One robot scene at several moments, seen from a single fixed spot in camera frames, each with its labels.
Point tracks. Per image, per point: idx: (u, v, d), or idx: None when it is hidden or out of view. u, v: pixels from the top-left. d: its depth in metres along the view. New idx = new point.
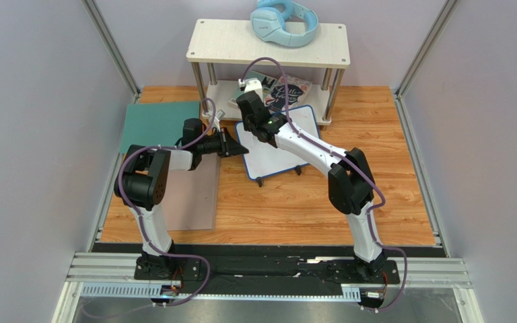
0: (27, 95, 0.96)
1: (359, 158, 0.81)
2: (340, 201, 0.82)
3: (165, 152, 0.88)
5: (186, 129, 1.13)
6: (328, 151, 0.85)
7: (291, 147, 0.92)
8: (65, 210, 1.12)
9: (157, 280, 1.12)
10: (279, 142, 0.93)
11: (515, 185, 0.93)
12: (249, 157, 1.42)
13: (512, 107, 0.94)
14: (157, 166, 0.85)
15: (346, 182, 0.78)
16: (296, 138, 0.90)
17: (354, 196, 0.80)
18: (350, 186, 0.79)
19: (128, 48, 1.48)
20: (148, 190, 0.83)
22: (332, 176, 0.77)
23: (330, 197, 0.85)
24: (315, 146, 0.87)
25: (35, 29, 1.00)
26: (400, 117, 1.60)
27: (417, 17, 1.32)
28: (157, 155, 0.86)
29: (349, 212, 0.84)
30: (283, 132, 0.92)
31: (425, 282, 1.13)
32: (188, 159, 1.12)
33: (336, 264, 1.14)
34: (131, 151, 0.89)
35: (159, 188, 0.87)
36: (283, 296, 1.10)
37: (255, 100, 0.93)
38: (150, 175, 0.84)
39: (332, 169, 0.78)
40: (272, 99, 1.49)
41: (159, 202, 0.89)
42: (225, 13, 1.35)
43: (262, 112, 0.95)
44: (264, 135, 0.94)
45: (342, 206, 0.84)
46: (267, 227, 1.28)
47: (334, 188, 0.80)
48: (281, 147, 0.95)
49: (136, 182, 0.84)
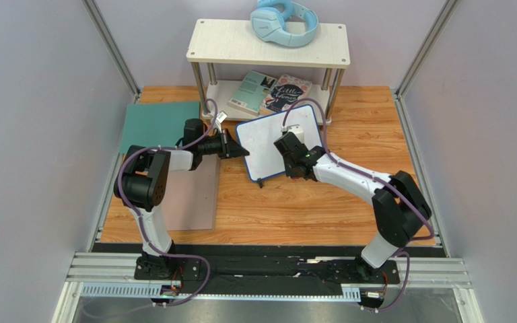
0: (27, 95, 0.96)
1: (406, 183, 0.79)
2: (391, 232, 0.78)
3: (165, 153, 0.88)
5: (188, 130, 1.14)
6: (371, 176, 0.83)
7: (331, 177, 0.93)
8: (65, 211, 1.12)
9: (157, 280, 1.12)
10: (318, 173, 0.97)
11: (515, 185, 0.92)
12: (249, 157, 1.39)
13: (513, 108, 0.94)
14: (157, 167, 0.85)
15: (395, 210, 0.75)
16: (335, 167, 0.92)
17: (406, 226, 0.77)
18: (400, 215, 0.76)
19: (128, 48, 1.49)
20: (148, 192, 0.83)
22: (379, 203, 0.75)
23: (379, 229, 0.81)
24: (357, 173, 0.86)
25: (35, 29, 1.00)
26: (400, 117, 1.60)
27: (416, 18, 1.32)
28: (158, 156, 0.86)
29: (402, 244, 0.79)
30: (322, 163, 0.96)
31: (425, 282, 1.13)
32: (188, 159, 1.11)
33: (336, 264, 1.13)
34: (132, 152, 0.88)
35: (159, 188, 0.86)
36: (283, 296, 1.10)
37: (290, 138, 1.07)
38: (151, 176, 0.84)
39: (377, 194, 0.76)
40: (272, 99, 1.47)
41: (158, 203, 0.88)
42: (225, 14, 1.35)
43: (297, 149, 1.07)
44: (303, 168, 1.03)
45: (394, 239, 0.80)
46: (267, 227, 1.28)
47: (382, 218, 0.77)
48: (322, 179, 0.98)
49: (136, 183, 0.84)
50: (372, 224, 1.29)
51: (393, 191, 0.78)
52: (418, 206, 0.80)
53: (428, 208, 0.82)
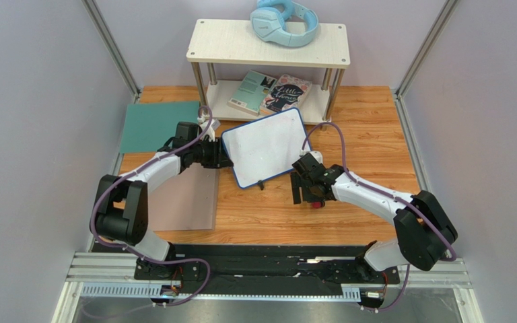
0: (27, 94, 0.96)
1: (430, 203, 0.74)
2: (415, 254, 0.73)
3: (141, 186, 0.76)
5: (180, 126, 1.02)
6: (392, 196, 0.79)
7: (350, 196, 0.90)
8: (65, 211, 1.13)
9: (157, 280, 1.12)
10: (337, 193, 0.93)
11: (515, 185, 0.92)
12: (236, 163, 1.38)
13: (513, 108, 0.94)
14: (134, 203, 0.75)
15: (419, 231, 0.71)
16: (355, 186, 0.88)
17: (431, 249, 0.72)
18: (423, 237, 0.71)
19: (128, 48, 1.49)
20: (127, 229, 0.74)
22: (400, 223, 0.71)
23: (401, 252, 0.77)
24: (376, 192, 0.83)
25: (35, 29, 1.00)
26: (400, 117, 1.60)
27: (416, 18, 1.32)
28: (134, 188, 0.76)
29: (427, 268, 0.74)
30: (340, 182, 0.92)
31: (425, 283, 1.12)
32: (176, 165, 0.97)
33: (336, 264, 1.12)
34: (104, 184, 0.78)
35: (139, 224, 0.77)
36: (283, 296, 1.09)
37: (308, 159, 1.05)
38: (128, 211, 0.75)
39: (398, 215, 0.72)
40: (273, 99, 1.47)
41: (142, 237, 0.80)
42: (225, 14, 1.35)
43: (316, 168, 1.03)
44: (322, 188, 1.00)
45: (418, 261, 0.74)
46: (267, 227, 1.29)
47: (404, 238, 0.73)
48: (340, 198, 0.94)
49: (113, 220, 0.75)
50: (371, 224, 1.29)
51: (415, 210, 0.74)
52: (443, 228, 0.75)
53: (454, 229, 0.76)
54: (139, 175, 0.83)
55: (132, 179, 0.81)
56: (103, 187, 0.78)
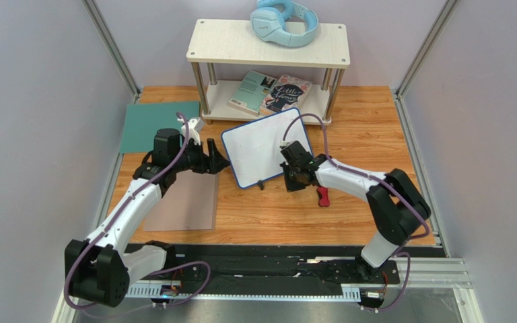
0: (28, 94, 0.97)
1: (401, 180, 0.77)
2: (388, 229, 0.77)
3: (109, 256, 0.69)
5: (159, 140, 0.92)
6: (367, 175, 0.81)
7: (333, 181, 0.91)
8: (65, 211, 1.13)
9: (157, 280, 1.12)
10: (321, 179, 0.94)
11: (515, 185, 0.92)
12: (236, 163, 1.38)
13: (513, 108, 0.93)
14: (106, 275, 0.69)
15: (389, 205, 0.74)
16: (336, 170, 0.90)
17: (402, 223, 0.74)
18: (394, 210, 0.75)
19: (128, 48, 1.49)
20: (106, 295, 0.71)
22: (371, 197, 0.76)
23: (377, 228, 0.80)
24: (355, 173, 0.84)
25: (35, 30, 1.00)
26: (400, 117, 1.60)
27: (415, 18, 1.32)
28: (103, 257, 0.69)
29: (401, 242, 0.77)
30: (322, 167, 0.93)
31: (425, 283, 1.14)
32: (157, 194, 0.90)
33: (336, 264, 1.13)
34: (71, 252, 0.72)
35: (118, 287, 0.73)
36: (283, 296, 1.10)
37: (296, 147, 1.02)
38: (102, 280, 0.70)
39: (370, 190, 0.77)
40: (273, 99, 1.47)
41: (126, 291, 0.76)
42: (225, 14, 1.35)
43: (303, 156, 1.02)
44: (307, 175, 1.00)
45: (392, 237, 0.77)
46: (266, 227, 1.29)
47: (377, 212, 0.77)
48: (325, 184, 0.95)
49: (89, 287, 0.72)
50: (372, 224, 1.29)
51: (388, 188, 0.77)
52: (415, 203, 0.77)
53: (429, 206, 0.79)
54: (109, 234, 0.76)
55: (103, 242, 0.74)
56: (71, 257, 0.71)
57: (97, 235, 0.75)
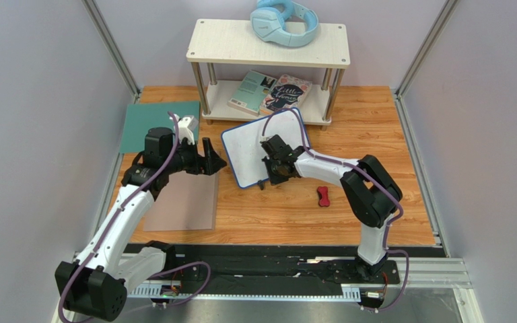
0: (27, 94, 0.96)
1: (373, 165, 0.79)
2: (363, 211, 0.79)
3: (100, 278, 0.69)
5: (149, 140, 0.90)
6: (341, 163, 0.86)
7: (311, 171, 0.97)
8: (65, 211, 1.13)
9: (157, 280, 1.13)
10: (299, 169, 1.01)
11: (515, 185, 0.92)
12: (236, 163, 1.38)
13: (513, 108, 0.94)
14: (100, 295, 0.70)
15: (362, 190, 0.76)
16: (313, 160, 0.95)
17: (376, 205, 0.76)
18: (368, 194, 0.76)
19: (128, 48, 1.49)
20: (101, 312, 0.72)
22: (345, 182, 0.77)
23: (353, 211, 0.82)
24: (330, 161, 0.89)
25: (35, 30, 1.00)
26: (400, 117, 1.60)
27: (415, 18, 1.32)
28: (93, 279, 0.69)
29: (376, 225, 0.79)
30: (301, 159, 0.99)
31: (425, 282, 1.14)
32: (148, 199, 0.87)
33: (336, 264, 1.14)
34: (62, 274, 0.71)
35: (114, 304, 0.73)
36: (283, 296, 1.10)
37: (276, 140, 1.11)
38: (97, 300, 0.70)
39: (344, 175, 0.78)
40: (272, 99, 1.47)
41: (122, 304, 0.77)
42: (226, 14, 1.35)
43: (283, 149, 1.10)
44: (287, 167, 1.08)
45: (367, 219, 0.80)
46: (267, 227, 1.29)
47: (351, 196, 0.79)
48: (304, 174, 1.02)
49: (84, 305, 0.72)
50: None
51: (361, 172, 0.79)
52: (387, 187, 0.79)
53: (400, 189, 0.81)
54: (98, 253, 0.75)
55: (93, 263, 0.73)
56: (62, 278, 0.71)
57: (87, 255, 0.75)
